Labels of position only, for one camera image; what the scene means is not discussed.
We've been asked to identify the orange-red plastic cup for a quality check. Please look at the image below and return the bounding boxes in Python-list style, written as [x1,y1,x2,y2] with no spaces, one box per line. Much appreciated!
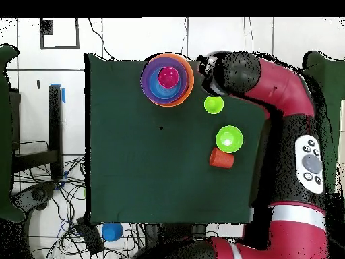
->
[209,147,235,169]

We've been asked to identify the blue plastic bowl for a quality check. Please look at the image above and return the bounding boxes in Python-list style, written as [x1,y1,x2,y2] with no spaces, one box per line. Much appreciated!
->
[149,66,182,98]

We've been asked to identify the green plastic cup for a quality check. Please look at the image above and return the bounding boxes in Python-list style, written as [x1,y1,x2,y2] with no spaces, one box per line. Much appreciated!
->
[203,95,225,115]

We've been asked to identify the orange plastic bowl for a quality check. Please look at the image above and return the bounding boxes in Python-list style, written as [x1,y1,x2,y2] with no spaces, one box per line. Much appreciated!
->
[140,53,195,108]

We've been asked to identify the crimson pink plastic cup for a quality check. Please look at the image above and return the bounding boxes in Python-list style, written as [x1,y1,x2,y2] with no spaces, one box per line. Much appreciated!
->
[157,66,181,89]

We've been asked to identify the purple plastic bowl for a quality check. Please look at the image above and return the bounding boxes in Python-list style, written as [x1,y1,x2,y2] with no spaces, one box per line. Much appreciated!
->
[140,56,189,105]

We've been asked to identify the dark green tablecloth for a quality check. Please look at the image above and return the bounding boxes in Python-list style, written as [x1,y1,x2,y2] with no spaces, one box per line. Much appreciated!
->
[84,53,273,226]

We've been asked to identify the green plastic bowl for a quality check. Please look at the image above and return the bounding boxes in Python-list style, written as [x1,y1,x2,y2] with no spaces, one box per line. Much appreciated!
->
[215,125,244,154]

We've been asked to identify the blue plastic cup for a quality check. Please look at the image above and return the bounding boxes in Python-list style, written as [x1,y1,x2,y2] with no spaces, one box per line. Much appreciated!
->
[101,223,124,243]

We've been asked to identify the black box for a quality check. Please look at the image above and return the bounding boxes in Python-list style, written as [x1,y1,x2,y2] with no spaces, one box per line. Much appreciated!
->
[76,217,105,256]

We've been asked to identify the dark grey office chair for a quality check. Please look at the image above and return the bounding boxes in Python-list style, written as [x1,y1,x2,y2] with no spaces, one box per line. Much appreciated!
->
[11,181,57,217]

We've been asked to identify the black furniture panel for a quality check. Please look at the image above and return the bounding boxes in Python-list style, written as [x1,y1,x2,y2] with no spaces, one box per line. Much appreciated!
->
[9,87,22,152]

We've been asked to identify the green cloth side table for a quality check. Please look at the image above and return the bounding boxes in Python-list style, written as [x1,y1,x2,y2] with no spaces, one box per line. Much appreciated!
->
[301,51,345,168]
[0,44,26,223]

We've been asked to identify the beige boxes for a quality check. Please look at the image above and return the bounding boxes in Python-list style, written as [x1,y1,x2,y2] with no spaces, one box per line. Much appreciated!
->
[336,99,345,195]

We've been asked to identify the thin black cable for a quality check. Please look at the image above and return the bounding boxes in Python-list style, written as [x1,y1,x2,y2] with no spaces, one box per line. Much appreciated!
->
[88,17,117,61]
[181,17,189,56]
[243,17,254,53]

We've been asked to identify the black frame with blue tape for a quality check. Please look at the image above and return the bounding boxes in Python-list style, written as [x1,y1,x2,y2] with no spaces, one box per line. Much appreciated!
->
[11,84,66,181]

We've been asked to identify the tangle of cables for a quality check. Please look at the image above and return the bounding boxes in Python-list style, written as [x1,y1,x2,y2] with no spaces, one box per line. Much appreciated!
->
[13,140,152,259]

